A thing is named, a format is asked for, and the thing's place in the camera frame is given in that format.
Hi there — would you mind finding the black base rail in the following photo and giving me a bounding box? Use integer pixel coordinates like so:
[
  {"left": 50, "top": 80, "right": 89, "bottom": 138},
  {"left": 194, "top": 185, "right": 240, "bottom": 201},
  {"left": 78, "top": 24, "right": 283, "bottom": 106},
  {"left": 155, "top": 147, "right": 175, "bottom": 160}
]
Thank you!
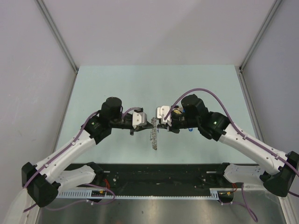
[{"left": 93, "top": 164, "right": 234, "bottom": 197}]

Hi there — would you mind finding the left aluminium frame post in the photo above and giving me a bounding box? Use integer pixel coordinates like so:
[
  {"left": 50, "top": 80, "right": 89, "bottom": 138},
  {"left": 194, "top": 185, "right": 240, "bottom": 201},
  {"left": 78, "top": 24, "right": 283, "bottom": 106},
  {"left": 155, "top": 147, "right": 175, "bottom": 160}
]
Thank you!
[{"left": 34, "top": 0, "right": 78, "bottom": 74}]

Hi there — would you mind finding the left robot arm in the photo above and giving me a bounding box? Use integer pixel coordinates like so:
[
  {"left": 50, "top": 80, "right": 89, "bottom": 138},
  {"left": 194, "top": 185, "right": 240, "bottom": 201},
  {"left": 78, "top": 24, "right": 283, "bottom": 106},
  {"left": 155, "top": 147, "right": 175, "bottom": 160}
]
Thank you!
[{"left": 21, "top": 97, "right": 154, "bottom": 208}]

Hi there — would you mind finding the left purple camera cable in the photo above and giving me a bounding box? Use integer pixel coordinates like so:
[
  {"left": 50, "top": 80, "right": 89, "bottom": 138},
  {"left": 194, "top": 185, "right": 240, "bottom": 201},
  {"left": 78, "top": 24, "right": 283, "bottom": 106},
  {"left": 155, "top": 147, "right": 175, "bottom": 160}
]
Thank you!
[{"left": 22, "top": 106, "right": 143, "bottom": 213}]

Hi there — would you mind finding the aluminium frame post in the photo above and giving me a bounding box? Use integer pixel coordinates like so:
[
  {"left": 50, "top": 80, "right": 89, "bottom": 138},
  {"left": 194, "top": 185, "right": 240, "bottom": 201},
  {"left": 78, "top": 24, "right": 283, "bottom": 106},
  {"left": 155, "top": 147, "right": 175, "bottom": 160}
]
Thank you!
[
  {"left": 34, "top": 0, "right": 78, "bottom": 74},
  {"left": 238, "top": 0, "right": 284, "bottom": 73}
]

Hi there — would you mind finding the round metal keyring disc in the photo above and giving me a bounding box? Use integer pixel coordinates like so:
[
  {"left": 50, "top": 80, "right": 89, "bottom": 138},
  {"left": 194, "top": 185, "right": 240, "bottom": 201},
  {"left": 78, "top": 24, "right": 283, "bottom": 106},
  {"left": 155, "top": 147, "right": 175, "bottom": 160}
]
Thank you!
[{"left": 150, "top": 117, "right": 158, "bottom": 150}]

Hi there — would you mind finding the right aluminium frame post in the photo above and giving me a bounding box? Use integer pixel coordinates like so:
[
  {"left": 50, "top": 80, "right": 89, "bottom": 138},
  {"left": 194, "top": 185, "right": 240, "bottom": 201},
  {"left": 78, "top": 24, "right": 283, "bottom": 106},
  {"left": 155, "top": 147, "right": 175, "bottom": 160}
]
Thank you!
[{"left": 238, "top": 0, "right": 284, "bottom": 73}]

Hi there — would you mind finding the purple camera cable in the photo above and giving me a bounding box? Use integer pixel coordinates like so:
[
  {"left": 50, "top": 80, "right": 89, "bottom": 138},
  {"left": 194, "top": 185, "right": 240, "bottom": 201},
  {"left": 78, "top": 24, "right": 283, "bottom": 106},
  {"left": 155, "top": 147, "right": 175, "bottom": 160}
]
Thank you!
[
  {"left": 22, "top": 106, "right": 143, "bottom": 213},
  {"left": 163, "top": 88, "right": 299, "bottom": 222}
]

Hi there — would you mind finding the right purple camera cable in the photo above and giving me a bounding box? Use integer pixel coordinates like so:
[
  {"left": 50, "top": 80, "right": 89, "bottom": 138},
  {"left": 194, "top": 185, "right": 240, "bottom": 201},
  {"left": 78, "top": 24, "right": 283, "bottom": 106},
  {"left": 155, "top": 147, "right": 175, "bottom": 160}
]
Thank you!
[{"left": 163, "top": 88, "right": 299, "bottom": 222}]

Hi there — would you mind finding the white slotted cable duct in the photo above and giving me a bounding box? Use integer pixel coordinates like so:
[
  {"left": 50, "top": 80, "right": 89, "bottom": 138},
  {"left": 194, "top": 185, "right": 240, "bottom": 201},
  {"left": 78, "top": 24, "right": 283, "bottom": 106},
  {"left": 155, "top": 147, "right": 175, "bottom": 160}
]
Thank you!
[{"left": 56, "top": 189, "right": 225, "bottom": 200}]

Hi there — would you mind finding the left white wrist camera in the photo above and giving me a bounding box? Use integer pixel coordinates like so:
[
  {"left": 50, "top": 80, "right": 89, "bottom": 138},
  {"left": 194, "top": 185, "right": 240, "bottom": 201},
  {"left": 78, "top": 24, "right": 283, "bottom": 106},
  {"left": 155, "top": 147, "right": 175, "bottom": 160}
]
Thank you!
[{"left": 132, "top": 107, "right": 147, "bottom": 129}]

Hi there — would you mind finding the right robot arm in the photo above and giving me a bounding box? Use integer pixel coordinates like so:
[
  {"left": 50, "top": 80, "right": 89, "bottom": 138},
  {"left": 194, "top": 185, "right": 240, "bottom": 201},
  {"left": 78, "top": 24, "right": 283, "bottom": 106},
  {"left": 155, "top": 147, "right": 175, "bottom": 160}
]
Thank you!
[{"left": 156, "top": 94, "right": 299, "bottom": 197}]

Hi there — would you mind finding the yellow tag key lower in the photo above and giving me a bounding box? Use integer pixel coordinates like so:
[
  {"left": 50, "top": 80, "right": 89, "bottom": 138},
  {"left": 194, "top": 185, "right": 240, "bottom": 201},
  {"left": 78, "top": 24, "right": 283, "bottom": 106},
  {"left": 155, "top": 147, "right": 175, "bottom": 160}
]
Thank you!
[{"left": 173, "top": 107, "right": 184, "bottom": 114}]

